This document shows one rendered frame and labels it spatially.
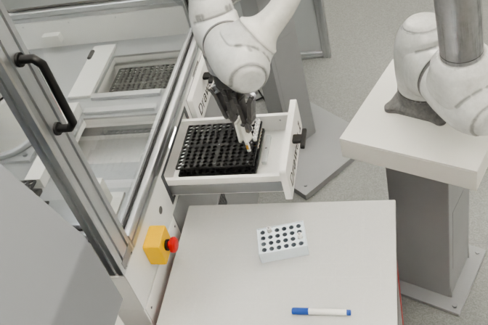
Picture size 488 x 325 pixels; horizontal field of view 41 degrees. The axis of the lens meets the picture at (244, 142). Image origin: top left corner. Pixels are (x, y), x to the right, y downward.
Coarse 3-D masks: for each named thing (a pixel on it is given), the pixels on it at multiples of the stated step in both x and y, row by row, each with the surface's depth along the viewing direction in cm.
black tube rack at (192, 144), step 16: (192, 128) 190; (208, 128) 189; (224, 128) 187; (192, 144) 190; (208, 144) 184; (224, 144) 182; (240, 144) 181; (192, 160) 180; (208, 160) 179; (224, 160) 178; (240, 160) 176; (256, 160) 179
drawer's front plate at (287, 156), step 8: (296, 104) 186; (288, 112) 182; (296, 112) 185; (288, 120) 179; (296, 120) 184; (288, 128) 177; (296, 128) 184; (288, 136) 175; (288, 144) 172; (296, 144) 182; (288, 152) 171; (280, 160) 169; (288, 160) 170; (296, 160) 181; (280, 168) 166; (288, 168) 169; (296, 168) 180; (280, 176) 167; (288, 176) 169; (288, 184) 168; (288, 192) 170
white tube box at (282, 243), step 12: (264, 228) 170; (276, 228) 170; (288, 228) 169; (300, 228) 168; (264, 240) 168; (276, 240) 167; (288, 240) 166; (300, 240) 165; (264, 252) 164; (276, 252) 164; (288, 252) 165; (300, 252) 165
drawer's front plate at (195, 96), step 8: (200, 64) 208; (200, 72) 205; (200, 80) 205; (192, 88) 200; (200, 88) 204; (208, 88) 212; (192, 96) 197; (200, 96) 204; (208, 96) 212; (192, 104) 197; (200, 104) 204; (192, 112) 199
